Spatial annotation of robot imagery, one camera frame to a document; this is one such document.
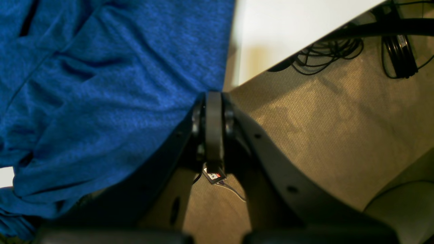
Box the dark blue t-shirt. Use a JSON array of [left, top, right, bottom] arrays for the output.
[[0, 0, 236, 240]]

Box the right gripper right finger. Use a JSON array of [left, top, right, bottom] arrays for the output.
[[222, 94, 399, 244]]

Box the small black tagged device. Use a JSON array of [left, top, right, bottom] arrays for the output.
[[202, 168, 227, 185]]

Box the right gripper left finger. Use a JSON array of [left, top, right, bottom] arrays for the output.
[[34, 91, 224, 244]]

